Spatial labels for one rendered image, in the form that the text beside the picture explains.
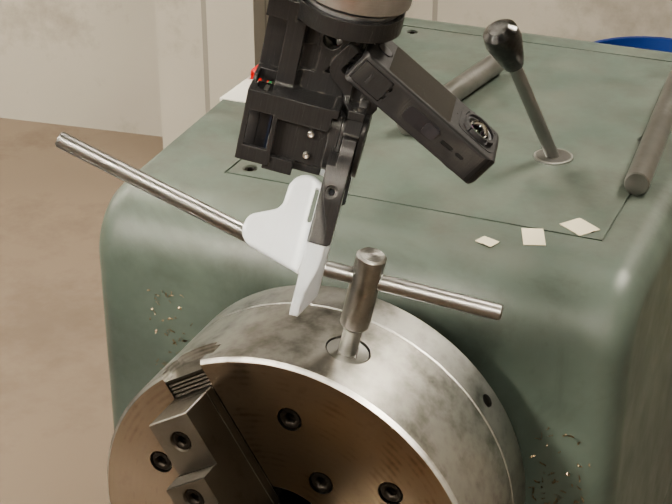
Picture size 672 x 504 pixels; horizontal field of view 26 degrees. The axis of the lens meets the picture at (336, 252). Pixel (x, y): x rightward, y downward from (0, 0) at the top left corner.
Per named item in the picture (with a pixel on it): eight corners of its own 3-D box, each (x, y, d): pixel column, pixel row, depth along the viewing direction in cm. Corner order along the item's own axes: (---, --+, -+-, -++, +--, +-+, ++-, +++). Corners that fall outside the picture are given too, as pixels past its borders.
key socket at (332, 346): (364, 373, 110) (372, 344, 109) (358, 399, 108) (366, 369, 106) (322, 362, 111) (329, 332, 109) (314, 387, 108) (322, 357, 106)
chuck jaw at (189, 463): (255, 490, 115) (179, 365, 113) (303, 476, 113) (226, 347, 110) (188, 574, 106) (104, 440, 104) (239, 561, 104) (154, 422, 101)
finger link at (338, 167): (304, 244, 98) (336, 121, 99) (329, 251, 98) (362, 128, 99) (302, 238, 94) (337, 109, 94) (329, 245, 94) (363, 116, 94)
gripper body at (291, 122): (254, 119, 103) (286, -39, 97) (371, 150, 103) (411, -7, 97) (231, 168, 97) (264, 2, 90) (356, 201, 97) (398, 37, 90)
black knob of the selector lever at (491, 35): (490, 63, 126) (493, 10, 124) (527, 68, 125) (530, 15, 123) (476, 78, 123) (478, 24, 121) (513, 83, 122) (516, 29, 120)
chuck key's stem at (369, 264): (356, 376, 110) (389, 250, 104) (352, 393, 108) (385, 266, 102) (328, 368, 110) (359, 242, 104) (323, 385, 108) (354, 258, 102)
